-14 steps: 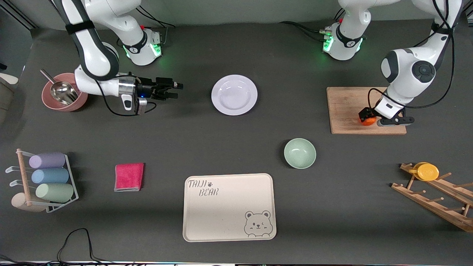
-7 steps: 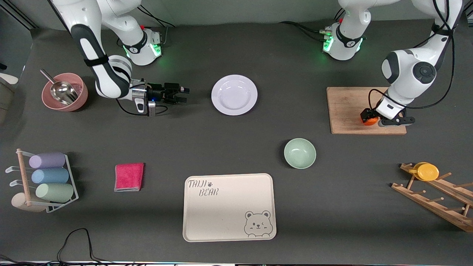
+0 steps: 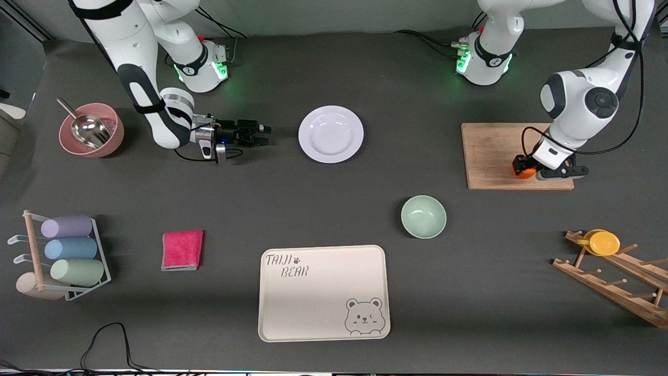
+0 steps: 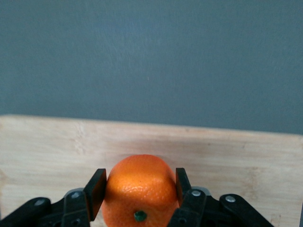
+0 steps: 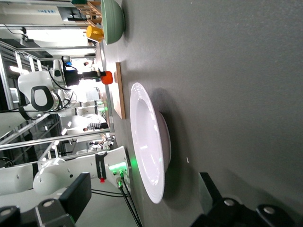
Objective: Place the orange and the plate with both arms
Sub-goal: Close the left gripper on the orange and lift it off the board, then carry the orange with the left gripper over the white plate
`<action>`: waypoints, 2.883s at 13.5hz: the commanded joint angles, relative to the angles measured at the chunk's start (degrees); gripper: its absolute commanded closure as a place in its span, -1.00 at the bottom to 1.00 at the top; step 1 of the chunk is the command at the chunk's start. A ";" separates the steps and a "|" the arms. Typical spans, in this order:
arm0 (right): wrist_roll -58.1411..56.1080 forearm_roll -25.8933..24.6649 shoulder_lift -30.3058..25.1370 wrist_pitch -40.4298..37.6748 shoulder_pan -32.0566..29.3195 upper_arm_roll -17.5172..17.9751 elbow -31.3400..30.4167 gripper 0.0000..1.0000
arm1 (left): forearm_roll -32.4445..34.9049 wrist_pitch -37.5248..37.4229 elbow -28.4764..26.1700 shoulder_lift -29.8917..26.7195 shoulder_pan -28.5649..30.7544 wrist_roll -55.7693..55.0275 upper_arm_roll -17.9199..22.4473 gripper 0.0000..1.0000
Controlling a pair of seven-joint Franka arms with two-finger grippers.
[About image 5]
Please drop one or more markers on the light green bowl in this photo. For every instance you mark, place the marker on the light green bowl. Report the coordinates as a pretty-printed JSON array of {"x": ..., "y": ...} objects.
[{"x": 113, "y": 21}]

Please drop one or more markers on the wooden peg drying rack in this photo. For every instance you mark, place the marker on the wooden peg drying rack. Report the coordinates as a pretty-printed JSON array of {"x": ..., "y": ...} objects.
[{"x": 91, "y": 10}]

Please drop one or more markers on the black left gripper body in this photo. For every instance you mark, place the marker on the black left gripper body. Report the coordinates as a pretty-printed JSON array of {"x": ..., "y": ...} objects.
[{"x": 73, "y": 78}]

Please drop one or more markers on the white round plate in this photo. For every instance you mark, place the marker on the white round plate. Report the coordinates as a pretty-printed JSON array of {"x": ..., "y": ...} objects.
[{"x": 146, "y": 142}]

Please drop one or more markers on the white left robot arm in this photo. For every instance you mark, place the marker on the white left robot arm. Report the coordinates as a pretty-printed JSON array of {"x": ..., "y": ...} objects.
[{"x": 40, "y": 99}]

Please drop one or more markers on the person in striped shirt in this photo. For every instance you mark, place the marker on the person in striped shirt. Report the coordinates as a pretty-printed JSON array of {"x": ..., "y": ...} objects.
[{"x": 94, "y": 126}]

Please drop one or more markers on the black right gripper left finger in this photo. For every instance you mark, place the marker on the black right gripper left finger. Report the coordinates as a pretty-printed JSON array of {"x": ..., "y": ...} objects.
[{"x": 77, "y": 196}]

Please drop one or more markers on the aluminium frame structure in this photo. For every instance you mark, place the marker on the aluminium frame structure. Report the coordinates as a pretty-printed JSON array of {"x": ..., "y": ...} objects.
[{"x": 47, "y": 139}]

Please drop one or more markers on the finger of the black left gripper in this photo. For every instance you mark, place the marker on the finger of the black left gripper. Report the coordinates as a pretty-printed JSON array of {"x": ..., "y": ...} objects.
[{"x": 91, "y": 75}]

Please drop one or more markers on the orange fruit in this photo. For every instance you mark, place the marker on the orange fruit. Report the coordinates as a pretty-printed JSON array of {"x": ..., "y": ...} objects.
[{"x": 107, "y": 78}]

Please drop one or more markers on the wooden cutting board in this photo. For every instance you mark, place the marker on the wooden cutting board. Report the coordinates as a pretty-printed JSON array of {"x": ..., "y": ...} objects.
[{"x": 121, "y": 94}]

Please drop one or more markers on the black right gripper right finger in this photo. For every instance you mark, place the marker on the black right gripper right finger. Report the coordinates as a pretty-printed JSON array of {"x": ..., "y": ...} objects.
[{"x": 210, "y": 191}]

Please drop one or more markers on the yellow cup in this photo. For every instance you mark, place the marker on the yellow cup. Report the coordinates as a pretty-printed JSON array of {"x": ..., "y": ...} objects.
[{"x": 94, "y": 33}]

